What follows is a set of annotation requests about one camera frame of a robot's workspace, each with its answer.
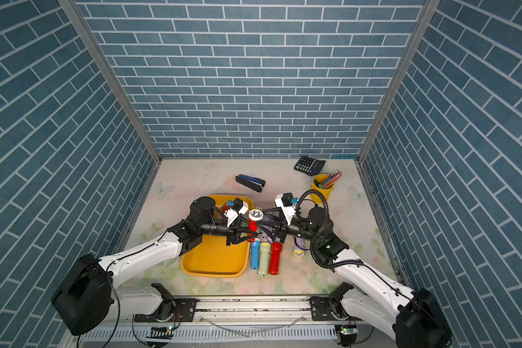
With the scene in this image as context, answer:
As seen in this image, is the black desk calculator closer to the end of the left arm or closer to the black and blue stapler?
the black and blue stapler

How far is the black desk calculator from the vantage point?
114cm

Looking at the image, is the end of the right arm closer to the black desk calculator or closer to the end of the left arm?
the end of the left arm
